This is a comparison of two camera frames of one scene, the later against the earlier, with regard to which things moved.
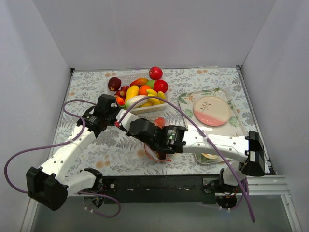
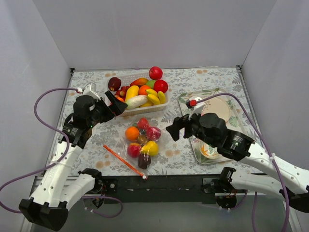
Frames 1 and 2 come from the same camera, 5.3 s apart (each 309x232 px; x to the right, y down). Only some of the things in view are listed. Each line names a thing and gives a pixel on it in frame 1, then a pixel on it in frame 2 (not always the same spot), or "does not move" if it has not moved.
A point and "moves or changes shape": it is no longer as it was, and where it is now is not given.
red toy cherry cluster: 122,92 does not move
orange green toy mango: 139,82 does not move
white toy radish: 130,100 does not move
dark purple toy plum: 161,154 -> 144,160
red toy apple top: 155,73 does not move
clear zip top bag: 154,154 -> 140,146
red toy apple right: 161,85 does not move
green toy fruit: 151,83 does not move
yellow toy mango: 131,91 does not move
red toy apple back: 161,121 moves or changes shape
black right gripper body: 157,148 -> 185,125
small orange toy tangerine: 142,90 does not move
